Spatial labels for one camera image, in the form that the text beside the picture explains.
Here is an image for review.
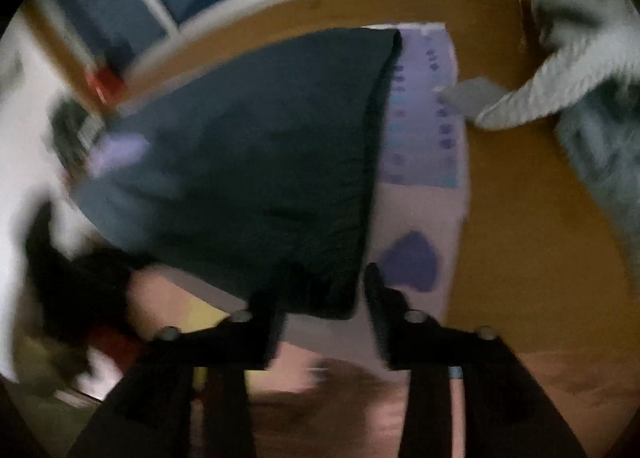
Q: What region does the red box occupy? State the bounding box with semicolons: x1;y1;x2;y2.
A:
84;67;127;110

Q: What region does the light grey garment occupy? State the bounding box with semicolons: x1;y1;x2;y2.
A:
529;0;640;55

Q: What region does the purple dotted blanket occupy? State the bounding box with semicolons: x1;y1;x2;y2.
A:
85;23;472;364

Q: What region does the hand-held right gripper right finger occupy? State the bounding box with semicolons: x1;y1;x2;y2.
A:
364;263;588;458

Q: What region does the pink foam mat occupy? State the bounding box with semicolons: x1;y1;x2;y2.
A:
125;265;416;458

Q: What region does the dark teal garment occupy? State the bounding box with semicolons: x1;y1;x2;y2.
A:
115;27;404;321

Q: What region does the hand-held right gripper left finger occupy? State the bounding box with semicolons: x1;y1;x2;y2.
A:
67;288;288;458

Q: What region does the dark shaggy bundle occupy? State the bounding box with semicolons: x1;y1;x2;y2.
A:
47;98;107;175

